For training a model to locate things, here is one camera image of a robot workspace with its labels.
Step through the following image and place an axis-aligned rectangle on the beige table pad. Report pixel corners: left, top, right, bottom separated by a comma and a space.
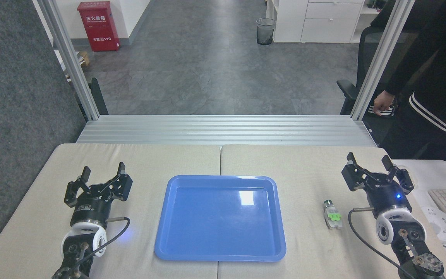
0, 143, 222, 279
218, 144, 446, 279

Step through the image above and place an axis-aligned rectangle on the black office chair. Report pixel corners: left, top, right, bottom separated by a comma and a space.
336, 26, 398, 116

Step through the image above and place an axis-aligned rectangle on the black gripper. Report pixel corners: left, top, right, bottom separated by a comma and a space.
64, 162, 134, 227
341, 152, 415, 217

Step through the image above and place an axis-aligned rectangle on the red fire extinguisher box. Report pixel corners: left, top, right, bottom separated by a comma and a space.
77, 1, 121, 52

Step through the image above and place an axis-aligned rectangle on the black bag with white stripes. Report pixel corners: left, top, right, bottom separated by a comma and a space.
367, 102, 398, 117

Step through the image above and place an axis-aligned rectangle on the person's hand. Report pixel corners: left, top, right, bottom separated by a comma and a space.
373, 91, 396, 117

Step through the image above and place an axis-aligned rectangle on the white drawer cabinet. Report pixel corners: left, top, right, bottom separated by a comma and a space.
266, 0, 365, 43

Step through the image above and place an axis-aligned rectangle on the black post bracket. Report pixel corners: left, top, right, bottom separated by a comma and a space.
74, 77, 110, 117

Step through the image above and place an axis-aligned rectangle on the grey felt partition panel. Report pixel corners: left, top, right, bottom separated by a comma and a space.
0, 0, 89, 269

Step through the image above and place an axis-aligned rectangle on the blue plastic tray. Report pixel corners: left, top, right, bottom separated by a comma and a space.
154, 175, 287, 262

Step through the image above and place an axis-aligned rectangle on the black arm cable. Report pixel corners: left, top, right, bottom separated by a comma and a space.
74, 216, 132, 269
347, 207, 418, 279

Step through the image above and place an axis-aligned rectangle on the person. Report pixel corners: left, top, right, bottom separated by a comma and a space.
370, 0, 446, 162

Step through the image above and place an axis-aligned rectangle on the switch part with green clip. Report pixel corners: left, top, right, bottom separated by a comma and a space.
322, 200, 343, 230

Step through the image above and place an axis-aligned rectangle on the small wooden box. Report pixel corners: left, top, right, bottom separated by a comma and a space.
76, 51, 91, 68

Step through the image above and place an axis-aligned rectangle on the black mesh trash bin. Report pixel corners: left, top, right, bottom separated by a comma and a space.
256, 17, 276, 46

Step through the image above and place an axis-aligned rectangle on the white power strip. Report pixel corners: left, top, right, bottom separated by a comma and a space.
420, 206, 446, 244

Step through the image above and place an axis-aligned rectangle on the silver aluminium post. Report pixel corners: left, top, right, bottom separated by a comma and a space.
36, 0, 100, 121
350, 0, 416, 121

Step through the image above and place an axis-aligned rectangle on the silver aluminium rail platform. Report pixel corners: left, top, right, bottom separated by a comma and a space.
75, 114, 377, 147

